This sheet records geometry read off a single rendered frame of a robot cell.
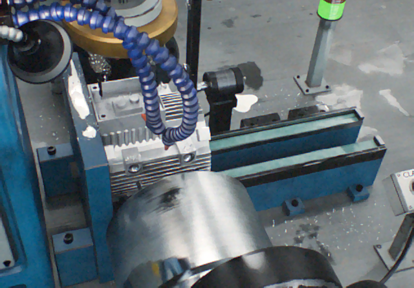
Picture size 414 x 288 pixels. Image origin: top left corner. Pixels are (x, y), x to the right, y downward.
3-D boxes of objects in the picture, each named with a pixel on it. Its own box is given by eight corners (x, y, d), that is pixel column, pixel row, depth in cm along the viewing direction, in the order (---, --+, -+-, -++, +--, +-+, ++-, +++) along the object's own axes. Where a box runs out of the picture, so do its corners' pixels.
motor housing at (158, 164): (110, 221, 113) (104, 154, 99) (92, 151, 125) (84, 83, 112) (209, 199, 118) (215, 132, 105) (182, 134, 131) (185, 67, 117)
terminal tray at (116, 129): (101, 151, 105) (98, 123, 100) (90, 112, 112) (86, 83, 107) (165, 139, 108) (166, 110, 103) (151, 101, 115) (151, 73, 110)
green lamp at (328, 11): (323, 22, 145) (327, 6, 142) (313, 8, 149) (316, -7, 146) (345, 19, 146) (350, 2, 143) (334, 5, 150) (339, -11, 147)
